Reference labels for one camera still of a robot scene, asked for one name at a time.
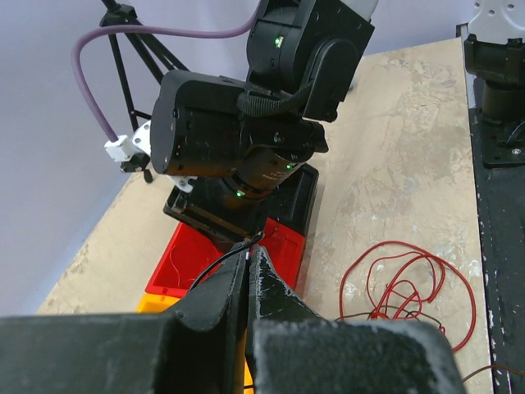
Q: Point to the yellow plastic bin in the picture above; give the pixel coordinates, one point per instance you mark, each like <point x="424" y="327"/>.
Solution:
<point x="153" y="304"/>

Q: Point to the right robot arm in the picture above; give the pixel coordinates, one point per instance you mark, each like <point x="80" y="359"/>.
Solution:
<point x="238" y="150"/>

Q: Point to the red plastic bin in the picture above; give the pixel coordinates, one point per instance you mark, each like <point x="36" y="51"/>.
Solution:
<point x="189" y="252"/>

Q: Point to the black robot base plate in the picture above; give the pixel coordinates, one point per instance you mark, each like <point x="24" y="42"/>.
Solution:
<point x="500" y="210"/>

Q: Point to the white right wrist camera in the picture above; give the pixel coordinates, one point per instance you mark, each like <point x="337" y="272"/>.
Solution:
<point x="133" y="153"/>

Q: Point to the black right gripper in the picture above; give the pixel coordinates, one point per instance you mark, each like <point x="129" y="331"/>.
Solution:
<point x="211" y="206"/>

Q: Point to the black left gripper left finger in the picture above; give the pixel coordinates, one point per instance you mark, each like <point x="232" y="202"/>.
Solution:
<point x="196" y="346"/>

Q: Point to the black plastic bin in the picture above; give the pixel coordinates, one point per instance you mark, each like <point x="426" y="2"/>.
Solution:
<point x="291" y="203"/>

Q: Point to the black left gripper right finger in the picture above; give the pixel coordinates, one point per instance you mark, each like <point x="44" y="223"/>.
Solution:
<point x="292" y="349"/>

